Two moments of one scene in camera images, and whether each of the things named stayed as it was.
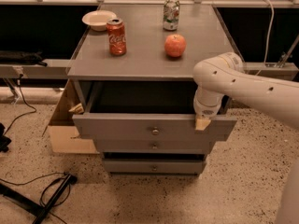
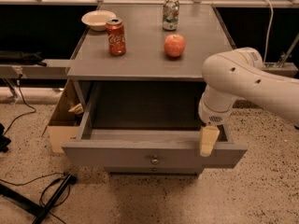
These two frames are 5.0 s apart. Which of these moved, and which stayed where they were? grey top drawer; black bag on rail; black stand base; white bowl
Moved: grey top drawer
Stayed: black stand base; white bowl; black bag on rail
